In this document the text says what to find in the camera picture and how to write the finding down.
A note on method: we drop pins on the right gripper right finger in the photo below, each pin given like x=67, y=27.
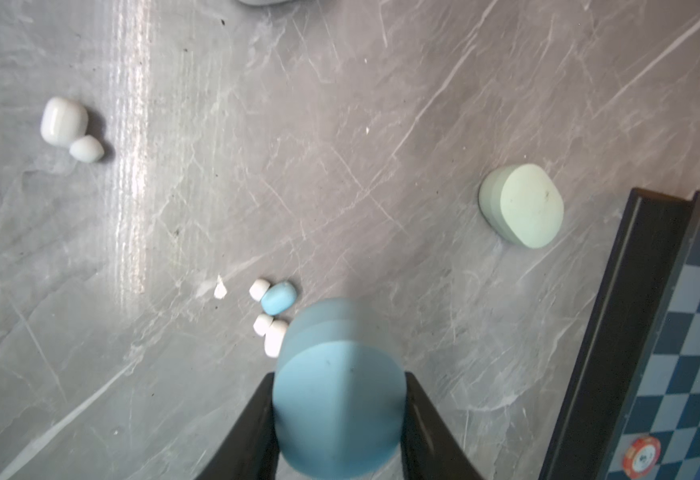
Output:
x=428, y=449

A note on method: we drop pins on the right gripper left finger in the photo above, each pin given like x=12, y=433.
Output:
x=250, y=450

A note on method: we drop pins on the blue earbud case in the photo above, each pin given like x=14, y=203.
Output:
x=339, y=391

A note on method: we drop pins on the mint green earbud case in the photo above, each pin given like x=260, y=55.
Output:
x=522, y=204

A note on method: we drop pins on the white earbud near blue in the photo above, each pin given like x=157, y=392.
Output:
x=273, y=331

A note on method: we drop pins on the small white paper scrap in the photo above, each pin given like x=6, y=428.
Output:
x=220, y=290

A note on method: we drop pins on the red poker chip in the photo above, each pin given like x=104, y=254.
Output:
x=641, y=456

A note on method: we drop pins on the black grey checkerboard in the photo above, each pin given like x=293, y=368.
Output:
x=638, y=369

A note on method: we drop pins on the white earbud front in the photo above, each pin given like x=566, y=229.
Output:
x=64, y=125

